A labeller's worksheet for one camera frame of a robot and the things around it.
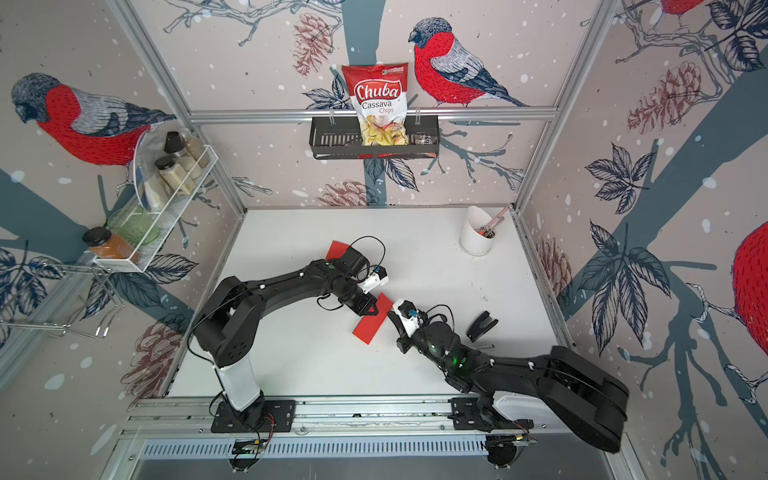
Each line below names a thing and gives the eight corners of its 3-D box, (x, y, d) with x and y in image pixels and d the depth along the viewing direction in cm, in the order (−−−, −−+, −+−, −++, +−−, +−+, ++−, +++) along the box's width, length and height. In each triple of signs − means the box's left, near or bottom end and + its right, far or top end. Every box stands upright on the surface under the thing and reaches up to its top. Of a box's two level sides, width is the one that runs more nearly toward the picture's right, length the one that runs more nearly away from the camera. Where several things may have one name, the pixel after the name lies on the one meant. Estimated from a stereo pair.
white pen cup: (460, 257, 107) (469, 230, 95) (456, 234, 114) (463, 206, 102) (487, 257, 107) (499, 230, 95) (481, 234, 114) (491, 206, 102)
